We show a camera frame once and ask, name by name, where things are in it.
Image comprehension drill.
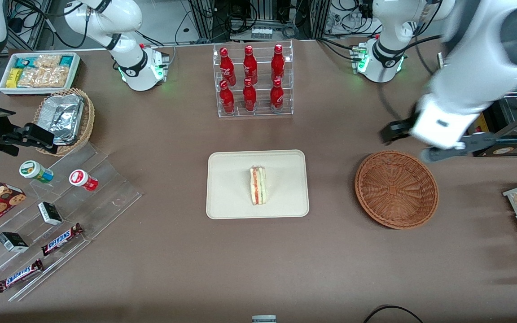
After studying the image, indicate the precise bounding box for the triangular sandwich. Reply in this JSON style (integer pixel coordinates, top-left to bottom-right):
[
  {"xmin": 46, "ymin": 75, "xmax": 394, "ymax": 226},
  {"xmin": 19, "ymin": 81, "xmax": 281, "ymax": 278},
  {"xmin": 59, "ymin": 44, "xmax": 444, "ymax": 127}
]
[{"xmin": 249, "ymin": 165, "xmax": 267, "ymax": 206}]

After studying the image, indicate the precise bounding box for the light wicker basket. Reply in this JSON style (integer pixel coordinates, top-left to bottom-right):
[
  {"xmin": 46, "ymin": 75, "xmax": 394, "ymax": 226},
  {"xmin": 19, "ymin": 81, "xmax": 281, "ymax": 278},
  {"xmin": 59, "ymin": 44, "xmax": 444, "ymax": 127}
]
[{"xmin": 33, "ymin": 87, "xmax": 96, "ymax": 157}]

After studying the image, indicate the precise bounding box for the brown round wicker basket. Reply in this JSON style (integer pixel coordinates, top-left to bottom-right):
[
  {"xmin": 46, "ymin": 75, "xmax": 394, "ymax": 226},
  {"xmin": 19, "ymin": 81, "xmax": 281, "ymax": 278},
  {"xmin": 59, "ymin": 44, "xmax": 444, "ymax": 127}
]
[{"xmin": 355, "ymin": 150, "xmax": 439, "ymax": 230}]

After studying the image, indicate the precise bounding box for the cream rectangular tray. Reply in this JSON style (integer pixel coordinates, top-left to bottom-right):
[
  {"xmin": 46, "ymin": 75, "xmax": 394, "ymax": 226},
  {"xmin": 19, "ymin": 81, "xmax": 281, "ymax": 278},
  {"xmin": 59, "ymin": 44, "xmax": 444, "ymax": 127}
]
[{"xmin": 206, "ymin": 149, "xmax": 310, "ymax": 220}]

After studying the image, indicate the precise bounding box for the silver foil packet stack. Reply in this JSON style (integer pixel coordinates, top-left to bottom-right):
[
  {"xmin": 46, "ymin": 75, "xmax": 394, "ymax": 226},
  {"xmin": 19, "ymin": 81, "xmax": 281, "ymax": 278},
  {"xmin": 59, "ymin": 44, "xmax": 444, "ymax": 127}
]
[{"xmin": 39, "ymin": 93, "xmax": 85, "ymax": 146}]

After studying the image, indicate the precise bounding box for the green jar with sunflower lid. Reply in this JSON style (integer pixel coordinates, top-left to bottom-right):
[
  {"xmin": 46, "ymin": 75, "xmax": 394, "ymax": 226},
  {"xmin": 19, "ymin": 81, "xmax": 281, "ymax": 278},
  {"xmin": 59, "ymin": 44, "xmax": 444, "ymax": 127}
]
[{"xmin": 19, "ymin": 160, "xmax": 54, "ymax": 184}]

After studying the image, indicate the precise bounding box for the white plastic snack bin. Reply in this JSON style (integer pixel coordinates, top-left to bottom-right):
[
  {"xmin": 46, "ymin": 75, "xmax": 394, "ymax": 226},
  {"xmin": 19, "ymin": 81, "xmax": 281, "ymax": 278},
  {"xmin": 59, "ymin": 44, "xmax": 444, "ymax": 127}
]
[{"xmin": 0, "ymin": 52, "xmax": 81, "ymax": 96}]

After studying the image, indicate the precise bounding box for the yellow snack packet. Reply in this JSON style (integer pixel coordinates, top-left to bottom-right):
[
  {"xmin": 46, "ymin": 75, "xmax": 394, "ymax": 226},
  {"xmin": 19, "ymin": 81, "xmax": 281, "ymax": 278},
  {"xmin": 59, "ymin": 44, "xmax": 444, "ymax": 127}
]
[{"xmin": 6, "ymin": 68, "xmax": 23, "ymax": 88}]

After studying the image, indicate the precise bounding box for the red jar with white lid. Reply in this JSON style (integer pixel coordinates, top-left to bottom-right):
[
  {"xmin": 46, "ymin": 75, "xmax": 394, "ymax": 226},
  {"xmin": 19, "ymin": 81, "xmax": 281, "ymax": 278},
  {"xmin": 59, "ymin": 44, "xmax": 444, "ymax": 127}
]
[{"xmin": 69, "ymin": 169, "xmax": 99, "ymax": 192}]

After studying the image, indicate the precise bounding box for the large clear cracker bag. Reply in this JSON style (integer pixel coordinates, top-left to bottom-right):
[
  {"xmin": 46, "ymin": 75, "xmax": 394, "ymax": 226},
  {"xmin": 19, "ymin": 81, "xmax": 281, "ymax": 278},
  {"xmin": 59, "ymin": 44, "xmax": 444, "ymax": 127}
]
[{"xmin": 18, "ymin": 66, "xmax": 70, "ymax": 88}]

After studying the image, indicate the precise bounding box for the small clear cracker bag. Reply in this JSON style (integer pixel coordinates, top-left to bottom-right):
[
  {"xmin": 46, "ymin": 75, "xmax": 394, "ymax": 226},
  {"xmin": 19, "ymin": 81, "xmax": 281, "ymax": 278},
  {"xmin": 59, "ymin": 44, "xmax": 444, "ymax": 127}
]
[{"xmin": 34, "ymin": 54, "xmax": 61, "ymax": 69}]

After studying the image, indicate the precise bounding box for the small black box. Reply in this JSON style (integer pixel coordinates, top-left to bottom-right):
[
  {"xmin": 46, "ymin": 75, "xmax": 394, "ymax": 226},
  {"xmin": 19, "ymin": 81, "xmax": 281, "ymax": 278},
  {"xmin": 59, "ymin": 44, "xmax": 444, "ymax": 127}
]
[
  {"xmin": 38, "ymin": 201, "xmax": 63, "ymax": 226},
  {"xmin": 0, "ymin": 231, "xmax": 29, "ymax": 253}
]

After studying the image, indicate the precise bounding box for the clear acrylic stepped stand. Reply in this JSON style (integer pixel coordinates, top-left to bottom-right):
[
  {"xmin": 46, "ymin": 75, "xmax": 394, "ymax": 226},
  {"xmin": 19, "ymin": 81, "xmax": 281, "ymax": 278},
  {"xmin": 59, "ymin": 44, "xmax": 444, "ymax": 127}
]
[{"xmin": 0, "ymin": 143, "xmax": 142, "ymax": 302}]

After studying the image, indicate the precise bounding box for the Snickers chocolate bar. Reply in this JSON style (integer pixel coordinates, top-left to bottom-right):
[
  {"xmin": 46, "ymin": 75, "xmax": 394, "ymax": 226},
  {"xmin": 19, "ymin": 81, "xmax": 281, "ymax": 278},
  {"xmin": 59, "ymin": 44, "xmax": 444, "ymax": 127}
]
[
  {"xmin": 0, "ymin": 259, "xmax": 44, "ymax": 293},
  {"xmin": 41, "ymin": 223, "xmax": 84, "ymax": 256}
]

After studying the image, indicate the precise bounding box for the red bottle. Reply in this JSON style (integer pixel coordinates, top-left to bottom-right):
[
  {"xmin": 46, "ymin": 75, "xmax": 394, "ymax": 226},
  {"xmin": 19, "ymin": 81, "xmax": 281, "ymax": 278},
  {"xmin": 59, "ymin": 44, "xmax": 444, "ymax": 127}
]
[
  {"xmin": 243, "ymin": 45, "xmax": 258, "ymax": 85},
  {"xmin": 270, "ymin": 77, "xmax": 285, "ymax": 111},
  {"xmin": 271, "ymin": 44, "xmax": 285, "ymax": 83},
  {"xmin": 219, "ymin": 47, "xmax": 237, "ymax": 87},
  {"xmin": 219, "ymin": 80, "xmax": 235, "ymax": 114},
  {"xmin": 242, "ymin": 78, "xmax": 257, "ymax": 112}
]

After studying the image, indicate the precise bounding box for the clear acrylic bottle rack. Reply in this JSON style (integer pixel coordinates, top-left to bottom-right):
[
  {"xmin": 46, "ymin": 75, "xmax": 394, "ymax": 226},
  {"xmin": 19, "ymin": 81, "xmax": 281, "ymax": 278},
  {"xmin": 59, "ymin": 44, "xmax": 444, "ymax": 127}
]
[{"xmin": 213, "ymin": 39, "xmax": 294, "ymax": 118}]

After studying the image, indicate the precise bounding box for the black cable loop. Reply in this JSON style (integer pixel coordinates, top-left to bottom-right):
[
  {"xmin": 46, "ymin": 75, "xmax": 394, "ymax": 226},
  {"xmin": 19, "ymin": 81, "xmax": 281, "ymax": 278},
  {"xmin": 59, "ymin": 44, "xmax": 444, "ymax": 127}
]
[{"xmin": 363, "ymin": 305, "xmax": 424, "ymax": 323}]

